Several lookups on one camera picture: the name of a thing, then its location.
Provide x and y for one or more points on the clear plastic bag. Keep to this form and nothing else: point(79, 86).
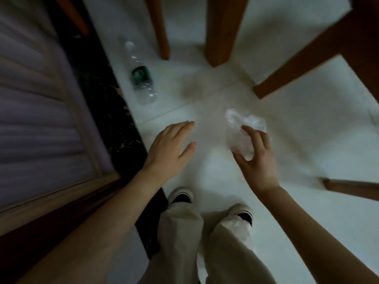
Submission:
point(237, 121)

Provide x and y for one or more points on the light wood shelf cabinet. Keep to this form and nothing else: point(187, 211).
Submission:
point(35, 130)

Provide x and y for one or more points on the clear plastic water bottle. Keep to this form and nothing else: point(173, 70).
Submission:
point(141, 76)

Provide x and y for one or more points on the person's left hand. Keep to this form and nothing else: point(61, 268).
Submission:
point(165, 156)

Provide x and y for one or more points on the person's right hand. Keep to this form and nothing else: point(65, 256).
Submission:
point(262, 165)

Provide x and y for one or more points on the beige trousers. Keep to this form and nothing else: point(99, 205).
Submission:
point(177, 242)

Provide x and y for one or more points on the dark red wooden door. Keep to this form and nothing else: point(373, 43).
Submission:
point(17, 257)

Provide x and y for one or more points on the person's left forearm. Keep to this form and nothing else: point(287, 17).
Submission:
point(97, 227)

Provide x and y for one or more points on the person's right forearm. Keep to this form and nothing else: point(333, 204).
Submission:
point(319, 239)

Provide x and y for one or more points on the black and white shoe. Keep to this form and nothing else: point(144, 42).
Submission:
point(244, 214)
point(181, 196)

